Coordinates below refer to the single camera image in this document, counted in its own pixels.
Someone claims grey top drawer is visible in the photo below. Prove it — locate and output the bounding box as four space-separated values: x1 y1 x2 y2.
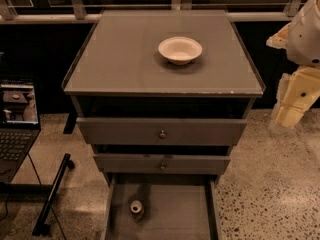
77 117 247 146

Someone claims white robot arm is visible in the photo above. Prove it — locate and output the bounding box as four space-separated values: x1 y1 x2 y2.
266 0 320 132

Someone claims grey open bottom drawer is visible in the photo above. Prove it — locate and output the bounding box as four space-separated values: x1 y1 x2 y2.
101 174 223 240

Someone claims grey drawer cabinet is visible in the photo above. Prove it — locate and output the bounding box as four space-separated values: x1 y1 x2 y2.
61 9 266 185

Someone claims black table stand leg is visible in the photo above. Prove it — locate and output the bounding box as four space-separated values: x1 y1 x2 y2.
32 153 74 236

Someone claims grey middle drawer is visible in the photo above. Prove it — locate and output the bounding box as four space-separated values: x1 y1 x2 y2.
94 153 230 175

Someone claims black laptop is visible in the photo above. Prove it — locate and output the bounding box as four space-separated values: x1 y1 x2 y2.
0 79 41 183

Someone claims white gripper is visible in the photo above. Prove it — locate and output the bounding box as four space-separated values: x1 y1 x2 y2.
266 24 320 133

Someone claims orange soda can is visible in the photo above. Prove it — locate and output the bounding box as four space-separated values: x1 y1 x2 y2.
130 200 144 221

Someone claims white paper bowl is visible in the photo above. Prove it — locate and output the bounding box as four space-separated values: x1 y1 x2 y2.
158 37 203 65

